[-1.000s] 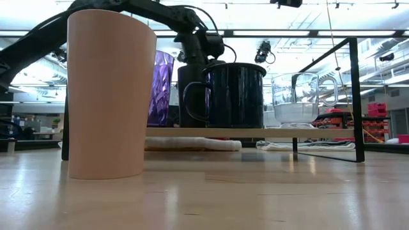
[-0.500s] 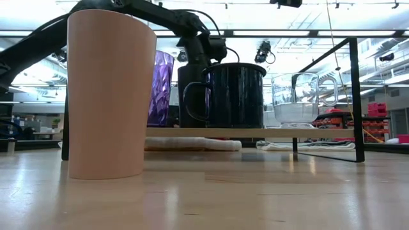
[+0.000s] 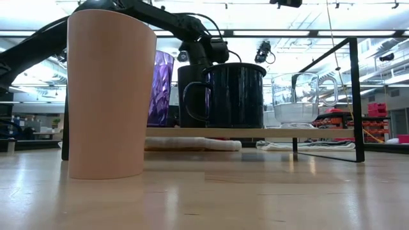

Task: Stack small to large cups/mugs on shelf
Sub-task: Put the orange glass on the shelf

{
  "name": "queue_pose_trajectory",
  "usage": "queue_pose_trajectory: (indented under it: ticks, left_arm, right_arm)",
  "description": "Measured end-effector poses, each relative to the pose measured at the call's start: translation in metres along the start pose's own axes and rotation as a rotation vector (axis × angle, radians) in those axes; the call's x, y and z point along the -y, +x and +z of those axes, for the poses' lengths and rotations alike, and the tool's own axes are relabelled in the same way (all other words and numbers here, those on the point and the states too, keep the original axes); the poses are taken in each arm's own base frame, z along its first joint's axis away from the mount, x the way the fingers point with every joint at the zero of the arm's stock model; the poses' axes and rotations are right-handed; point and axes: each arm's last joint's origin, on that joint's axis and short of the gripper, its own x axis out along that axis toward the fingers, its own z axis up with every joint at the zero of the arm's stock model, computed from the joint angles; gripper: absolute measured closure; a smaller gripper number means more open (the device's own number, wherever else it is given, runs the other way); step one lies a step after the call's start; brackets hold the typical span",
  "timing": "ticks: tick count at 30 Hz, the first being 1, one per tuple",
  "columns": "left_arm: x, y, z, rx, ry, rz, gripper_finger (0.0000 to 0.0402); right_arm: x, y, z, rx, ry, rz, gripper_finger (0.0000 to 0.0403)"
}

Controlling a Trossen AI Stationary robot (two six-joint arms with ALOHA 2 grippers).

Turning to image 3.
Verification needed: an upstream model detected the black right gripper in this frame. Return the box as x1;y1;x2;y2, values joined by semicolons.
270;0;303;9

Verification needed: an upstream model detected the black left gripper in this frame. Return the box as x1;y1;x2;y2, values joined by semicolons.
180;40;212;66

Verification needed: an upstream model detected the tall black plastic cup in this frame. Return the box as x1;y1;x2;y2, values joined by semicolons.
177;65;212;128

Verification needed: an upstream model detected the purple faceted tumbler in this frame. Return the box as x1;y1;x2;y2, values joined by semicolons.
147;50;175;128

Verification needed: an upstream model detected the black enamel mug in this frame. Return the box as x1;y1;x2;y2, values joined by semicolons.
182;62;268;129

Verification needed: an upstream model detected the peach plastic cup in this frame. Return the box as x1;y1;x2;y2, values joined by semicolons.
66;8;158;180

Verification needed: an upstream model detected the clear plastic cup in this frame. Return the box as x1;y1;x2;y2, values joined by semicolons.
270;72;339;129

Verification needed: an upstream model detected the white patterned towel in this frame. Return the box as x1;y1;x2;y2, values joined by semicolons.
144;136;243;152

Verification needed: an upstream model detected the red parts bin rack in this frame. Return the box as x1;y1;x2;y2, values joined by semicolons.
311;102;392;144

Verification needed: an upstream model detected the grey cloth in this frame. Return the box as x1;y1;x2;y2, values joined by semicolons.
303;140;354;146

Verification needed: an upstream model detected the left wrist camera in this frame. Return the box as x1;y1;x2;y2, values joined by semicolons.
209;38;230;64

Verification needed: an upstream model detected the black hanging camera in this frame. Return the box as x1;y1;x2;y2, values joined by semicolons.
254;40;276;65

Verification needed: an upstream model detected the wooden shelf black frame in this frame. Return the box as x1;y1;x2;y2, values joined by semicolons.
61;37;366;163

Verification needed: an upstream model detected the thin yellow cable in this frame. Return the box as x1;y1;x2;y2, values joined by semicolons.
326;0;386;144

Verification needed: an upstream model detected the black rig frame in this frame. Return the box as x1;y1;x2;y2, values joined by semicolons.
0;139;409;155

